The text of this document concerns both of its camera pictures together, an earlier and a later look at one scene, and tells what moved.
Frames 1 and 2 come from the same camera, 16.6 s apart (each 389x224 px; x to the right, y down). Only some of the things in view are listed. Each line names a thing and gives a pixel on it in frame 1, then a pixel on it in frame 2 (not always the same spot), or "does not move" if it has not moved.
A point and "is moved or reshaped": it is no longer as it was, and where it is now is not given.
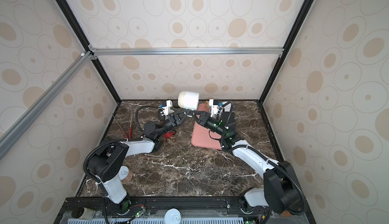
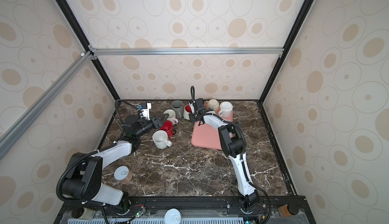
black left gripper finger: x=180 y=118 -> x=161 y=117
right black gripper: x=204 y=120 does not move
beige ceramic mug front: x=188 y=100 is moved or reshaped
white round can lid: x=172 y=216 does not move
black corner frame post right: x=305 y=8 does not move
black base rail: x=152 y=210 does not move
